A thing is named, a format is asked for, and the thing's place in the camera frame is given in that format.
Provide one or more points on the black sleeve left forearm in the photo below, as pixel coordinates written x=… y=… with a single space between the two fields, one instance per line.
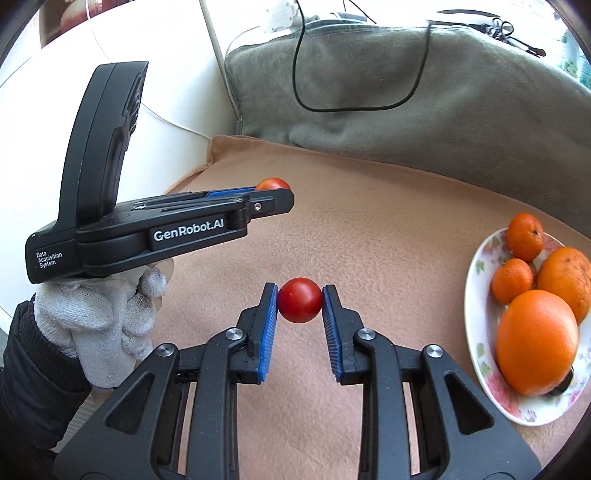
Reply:
x=41 y=388

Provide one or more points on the pink blanket table cover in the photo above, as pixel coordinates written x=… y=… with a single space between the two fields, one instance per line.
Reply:
x=396 y=243

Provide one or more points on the small mandarin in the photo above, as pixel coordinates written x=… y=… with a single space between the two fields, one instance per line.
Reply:
x=524 y=237
x=512 y=278

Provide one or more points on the left white gloved hand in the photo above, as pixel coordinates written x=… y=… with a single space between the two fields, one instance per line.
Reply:
x=104 y=323

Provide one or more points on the red cherry tomato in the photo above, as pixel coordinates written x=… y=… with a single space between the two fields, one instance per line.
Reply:
x=272 y=183
x=299 y=300

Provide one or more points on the green floral pouch packs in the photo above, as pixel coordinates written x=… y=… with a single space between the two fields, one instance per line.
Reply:
x=573 y=61

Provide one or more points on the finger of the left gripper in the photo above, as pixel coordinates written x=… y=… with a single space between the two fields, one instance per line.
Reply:
x=191 y=196
x=239 y=210

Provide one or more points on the ring light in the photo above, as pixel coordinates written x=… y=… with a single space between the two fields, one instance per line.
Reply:
x=487 y=23

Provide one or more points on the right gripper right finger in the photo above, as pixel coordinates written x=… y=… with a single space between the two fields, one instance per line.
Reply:
x=423 y=416

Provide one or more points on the large rough orange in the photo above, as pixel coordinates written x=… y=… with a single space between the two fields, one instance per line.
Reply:
x=566 y=273

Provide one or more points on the floral white plate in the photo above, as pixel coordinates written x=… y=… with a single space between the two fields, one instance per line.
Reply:
x=482 y=316

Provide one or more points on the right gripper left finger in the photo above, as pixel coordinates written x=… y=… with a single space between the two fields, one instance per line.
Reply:
x=176 y=415

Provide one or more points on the red vase picture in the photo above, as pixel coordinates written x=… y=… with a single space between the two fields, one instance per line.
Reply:
x=58 y=16

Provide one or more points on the grey cushion blanket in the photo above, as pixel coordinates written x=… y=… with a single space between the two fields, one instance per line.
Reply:
x=446 y=100

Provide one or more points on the large smooth orange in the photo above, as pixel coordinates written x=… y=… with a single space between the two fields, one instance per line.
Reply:
x=536 y=343

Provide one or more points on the white power strip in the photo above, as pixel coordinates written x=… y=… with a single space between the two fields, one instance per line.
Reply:
x=288 y=14

